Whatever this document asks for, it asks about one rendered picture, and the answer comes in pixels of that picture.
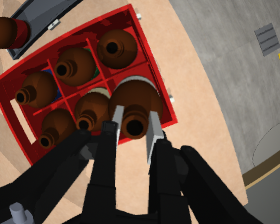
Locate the red plastic crate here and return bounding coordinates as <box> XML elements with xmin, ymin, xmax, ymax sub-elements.
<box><xmin>0</xmin><ymin>3</ymin><xmax>178</xmax><ymax>166</ymax></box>

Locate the dark grey tray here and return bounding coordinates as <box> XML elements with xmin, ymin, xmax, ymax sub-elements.
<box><xmin>7</xmin><ymin>0</ymin><xmax>83</xmax><ymax>60</ymax></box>

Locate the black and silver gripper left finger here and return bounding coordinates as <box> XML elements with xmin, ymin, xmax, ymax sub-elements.
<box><xmin>0</xmin><ymin>105</ymin><xmax>124</xmax><ymax>224</ymax></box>

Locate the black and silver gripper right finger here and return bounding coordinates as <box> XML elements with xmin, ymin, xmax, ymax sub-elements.
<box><xmin>146</xmin><ymin>111</ymin><xmax>263</xmax><ymax>224</ymax></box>

